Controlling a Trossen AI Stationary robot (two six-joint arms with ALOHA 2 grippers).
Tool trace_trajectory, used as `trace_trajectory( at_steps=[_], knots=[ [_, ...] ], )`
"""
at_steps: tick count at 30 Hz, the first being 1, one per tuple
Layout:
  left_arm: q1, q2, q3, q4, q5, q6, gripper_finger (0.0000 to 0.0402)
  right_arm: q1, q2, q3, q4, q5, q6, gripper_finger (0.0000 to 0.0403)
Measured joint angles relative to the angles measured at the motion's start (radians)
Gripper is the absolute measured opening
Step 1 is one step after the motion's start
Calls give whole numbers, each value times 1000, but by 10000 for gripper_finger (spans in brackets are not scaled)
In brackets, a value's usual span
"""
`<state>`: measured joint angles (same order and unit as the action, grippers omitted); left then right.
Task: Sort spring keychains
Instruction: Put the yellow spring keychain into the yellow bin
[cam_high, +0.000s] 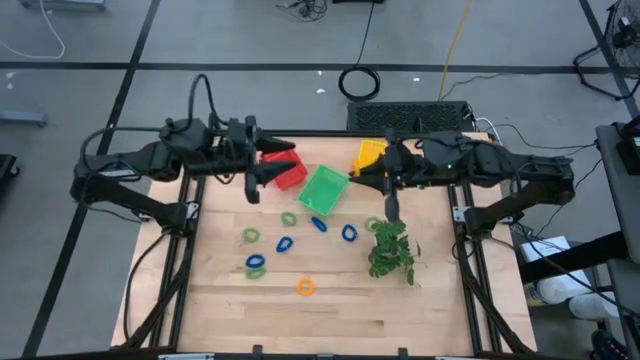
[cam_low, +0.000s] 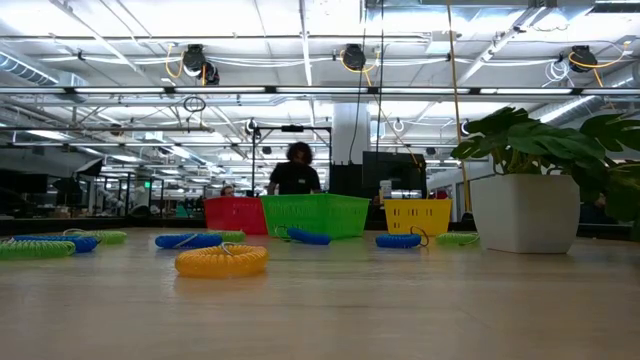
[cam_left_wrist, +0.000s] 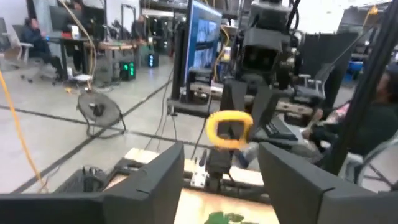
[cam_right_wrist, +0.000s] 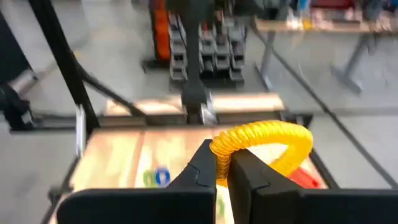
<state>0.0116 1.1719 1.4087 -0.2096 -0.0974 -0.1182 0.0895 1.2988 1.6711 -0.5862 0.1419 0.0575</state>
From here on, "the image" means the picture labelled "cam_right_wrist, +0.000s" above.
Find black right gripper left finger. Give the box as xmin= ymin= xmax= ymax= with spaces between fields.
xmin=57 ymin=139 xmax=218 ymax=224

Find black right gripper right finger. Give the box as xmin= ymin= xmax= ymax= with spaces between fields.
xmin=227 ymin=147 xmax=398 ymax=224

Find green spring keychain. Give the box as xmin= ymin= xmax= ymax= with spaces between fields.
xmin=142 ymin=169 xmax=156 ymax=189

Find yellow spring keychain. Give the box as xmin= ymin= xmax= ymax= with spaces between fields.
xmin=210 ymin=119 xmax=314 ymax=188

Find red plastic basket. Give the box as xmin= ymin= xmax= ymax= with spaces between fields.
xmin=287 ymin=166 xmax=323 ymax=190

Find black equipment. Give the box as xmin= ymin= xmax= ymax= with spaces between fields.
xmin=0 ymin=9 xmax=35 ymax=131

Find orange cart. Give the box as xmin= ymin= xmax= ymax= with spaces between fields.
xmin=150 ymin=0 xmax=172 ymax=62

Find grey stacked bins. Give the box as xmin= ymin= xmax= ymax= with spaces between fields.
xmin=169 ymin=12 xmax=246 ymax=85

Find wooden desk with grey legs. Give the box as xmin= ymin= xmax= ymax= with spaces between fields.
xmin=251 ymin=15 xmax=398 ymax=94

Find blue spring keychain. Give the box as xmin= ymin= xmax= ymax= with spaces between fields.
xmin=154 ymin=167 xmax=172 ymax=188

